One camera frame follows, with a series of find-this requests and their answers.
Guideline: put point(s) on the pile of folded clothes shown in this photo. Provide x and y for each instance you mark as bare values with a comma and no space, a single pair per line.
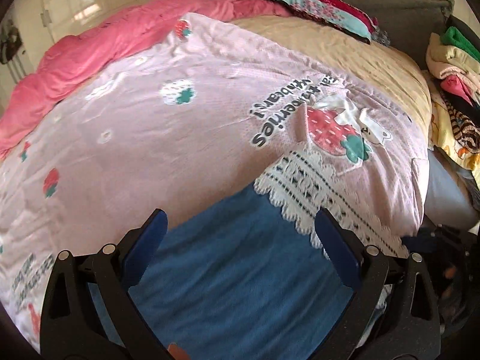
457,93

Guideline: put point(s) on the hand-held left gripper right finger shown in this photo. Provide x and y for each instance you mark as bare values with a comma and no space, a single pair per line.
339,249

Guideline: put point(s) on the person's left hand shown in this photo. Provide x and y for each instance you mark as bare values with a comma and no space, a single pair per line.
178,352

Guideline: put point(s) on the floral patterned pillow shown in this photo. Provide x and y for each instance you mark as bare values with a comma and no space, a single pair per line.
322,7

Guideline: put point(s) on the pink fleece blanket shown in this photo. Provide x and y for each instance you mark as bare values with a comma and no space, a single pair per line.
112,37

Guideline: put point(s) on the dark hanging bags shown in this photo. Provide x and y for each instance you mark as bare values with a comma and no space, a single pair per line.
9,45

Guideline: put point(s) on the light blue cloth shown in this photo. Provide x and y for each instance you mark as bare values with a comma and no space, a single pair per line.
446,191

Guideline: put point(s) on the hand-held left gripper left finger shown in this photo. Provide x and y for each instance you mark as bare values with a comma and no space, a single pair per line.
146,242

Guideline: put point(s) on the pink strawberry print quilt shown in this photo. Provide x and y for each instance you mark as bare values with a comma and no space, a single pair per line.
150,138

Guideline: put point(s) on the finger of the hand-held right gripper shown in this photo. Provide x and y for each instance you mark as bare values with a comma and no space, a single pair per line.
422,243

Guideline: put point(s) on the blue denim pants lace hem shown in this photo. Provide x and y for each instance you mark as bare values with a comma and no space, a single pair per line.
232,270

